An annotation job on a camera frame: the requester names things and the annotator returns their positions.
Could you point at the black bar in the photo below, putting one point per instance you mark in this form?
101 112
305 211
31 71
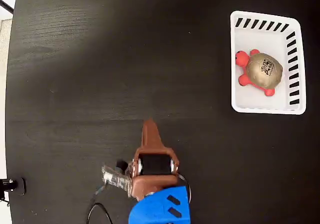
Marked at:
6 6

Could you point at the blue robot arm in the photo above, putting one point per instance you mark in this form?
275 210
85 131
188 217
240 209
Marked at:
155 209

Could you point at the turtle toy with printed shell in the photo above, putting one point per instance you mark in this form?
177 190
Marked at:
265 71

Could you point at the white red servo lead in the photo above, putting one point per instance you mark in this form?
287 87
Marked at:
188 184

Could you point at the black clamp mount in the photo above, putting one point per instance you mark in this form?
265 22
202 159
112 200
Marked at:
21 186

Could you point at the black camera circuit board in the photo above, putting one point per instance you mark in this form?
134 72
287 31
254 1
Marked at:
115 179

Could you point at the white plastic basket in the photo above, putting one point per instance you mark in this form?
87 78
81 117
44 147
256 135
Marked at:
260 38

